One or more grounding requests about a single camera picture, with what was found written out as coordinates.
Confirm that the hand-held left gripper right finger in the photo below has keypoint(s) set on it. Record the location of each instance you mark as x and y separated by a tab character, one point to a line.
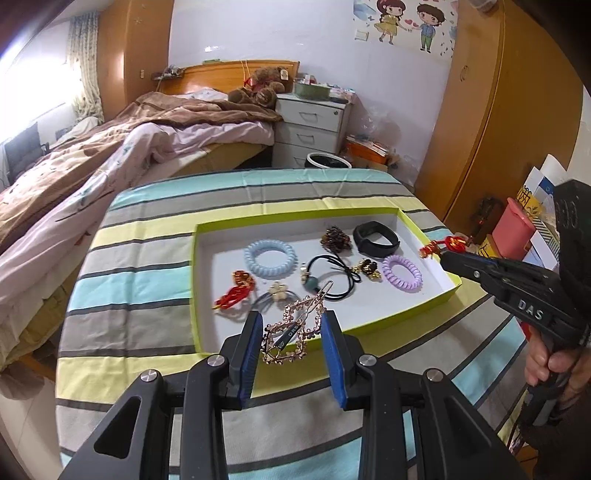
332	360

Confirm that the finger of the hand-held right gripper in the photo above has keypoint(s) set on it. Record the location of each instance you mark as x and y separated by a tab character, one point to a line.
508	266
466	270

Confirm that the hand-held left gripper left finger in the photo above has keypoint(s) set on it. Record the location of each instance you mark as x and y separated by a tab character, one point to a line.
251	355

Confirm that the red knot charm with gold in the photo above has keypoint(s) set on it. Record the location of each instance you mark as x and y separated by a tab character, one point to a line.
436	247

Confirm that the gold rhinestone hair clip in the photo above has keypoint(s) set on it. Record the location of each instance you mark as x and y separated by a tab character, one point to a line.
295	318

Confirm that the green cardboard tray box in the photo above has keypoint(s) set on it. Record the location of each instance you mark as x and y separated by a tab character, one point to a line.
217	258

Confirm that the brown beaded scrunchie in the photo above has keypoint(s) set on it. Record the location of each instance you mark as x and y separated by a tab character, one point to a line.
337	239

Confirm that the person's right hand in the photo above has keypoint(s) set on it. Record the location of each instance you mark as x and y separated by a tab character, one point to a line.
540	367

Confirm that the yellow cardboard box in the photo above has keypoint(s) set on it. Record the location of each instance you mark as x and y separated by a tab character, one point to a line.
485	247

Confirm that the pink plastic bin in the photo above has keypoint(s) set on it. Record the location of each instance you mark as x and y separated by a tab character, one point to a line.
515	230

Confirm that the dark bag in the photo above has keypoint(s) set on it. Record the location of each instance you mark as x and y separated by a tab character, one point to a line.
485	217

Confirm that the white paper bags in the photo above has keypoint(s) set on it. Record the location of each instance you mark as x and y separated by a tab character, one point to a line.
542	184

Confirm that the black wristband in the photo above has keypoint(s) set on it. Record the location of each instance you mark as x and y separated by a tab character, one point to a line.
374	247

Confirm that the striped tablecloth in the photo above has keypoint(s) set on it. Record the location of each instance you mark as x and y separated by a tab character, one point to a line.
138	286

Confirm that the pile of books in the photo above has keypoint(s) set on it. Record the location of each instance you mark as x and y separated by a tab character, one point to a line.
369	150

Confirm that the wooden wardrobe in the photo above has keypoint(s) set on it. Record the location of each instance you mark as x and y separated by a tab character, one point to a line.
498	92

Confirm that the white trash bin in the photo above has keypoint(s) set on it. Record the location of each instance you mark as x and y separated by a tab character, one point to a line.
328	161

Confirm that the white drawer nightstand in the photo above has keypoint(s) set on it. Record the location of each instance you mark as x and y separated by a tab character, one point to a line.
309	127

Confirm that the green storage box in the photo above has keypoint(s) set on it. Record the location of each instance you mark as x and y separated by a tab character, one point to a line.
311	90

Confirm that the pink and brown quilt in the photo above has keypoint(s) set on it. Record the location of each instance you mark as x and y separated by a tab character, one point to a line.
92	175

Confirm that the brown teddy bear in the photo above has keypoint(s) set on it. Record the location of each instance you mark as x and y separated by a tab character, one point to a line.
263	87

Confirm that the wooden headboard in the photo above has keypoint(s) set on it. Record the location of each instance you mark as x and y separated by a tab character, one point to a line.
217	76

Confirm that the black chair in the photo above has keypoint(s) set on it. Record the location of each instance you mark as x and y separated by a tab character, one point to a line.
23	147

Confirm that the patterned curtain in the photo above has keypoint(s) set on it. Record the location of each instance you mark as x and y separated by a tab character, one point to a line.
85	69

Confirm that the cartoon wall poster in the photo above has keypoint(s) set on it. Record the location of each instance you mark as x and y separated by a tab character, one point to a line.
406	25

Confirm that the wooden wall cabinet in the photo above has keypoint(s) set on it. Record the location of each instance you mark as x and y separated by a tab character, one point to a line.
143	55

